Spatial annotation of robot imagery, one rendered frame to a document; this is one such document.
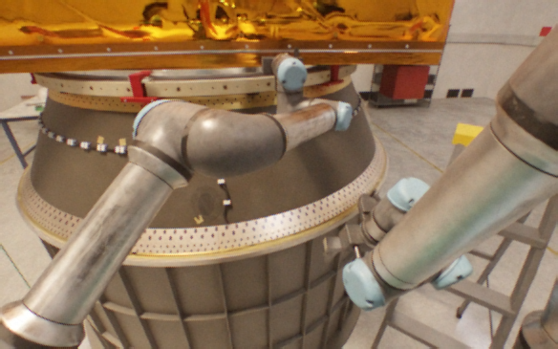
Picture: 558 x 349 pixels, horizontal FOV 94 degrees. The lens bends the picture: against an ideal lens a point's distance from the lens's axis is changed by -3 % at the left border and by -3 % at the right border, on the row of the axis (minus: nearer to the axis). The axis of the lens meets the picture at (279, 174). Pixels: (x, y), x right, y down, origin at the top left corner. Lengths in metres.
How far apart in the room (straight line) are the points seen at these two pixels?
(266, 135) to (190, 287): 0.89
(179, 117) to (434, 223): 0.39
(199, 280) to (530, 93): 1.11
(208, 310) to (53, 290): 0.91
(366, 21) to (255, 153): 0.79
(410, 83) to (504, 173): 1.09
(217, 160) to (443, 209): 0.30
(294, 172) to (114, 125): 0.70
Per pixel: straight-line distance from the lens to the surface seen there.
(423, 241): 0.35
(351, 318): 2.27
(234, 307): 1.33
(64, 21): 1.14
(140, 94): 1.04
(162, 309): 1.38
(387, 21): 1.15
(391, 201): 0.55
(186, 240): 1.05
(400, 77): 1.31
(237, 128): 0.42
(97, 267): 0.48
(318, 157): 1.16
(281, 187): 1.06
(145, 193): 0.47
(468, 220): 0.31
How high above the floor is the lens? 1.89
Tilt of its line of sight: 30 degrees down
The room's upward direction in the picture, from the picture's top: straight up
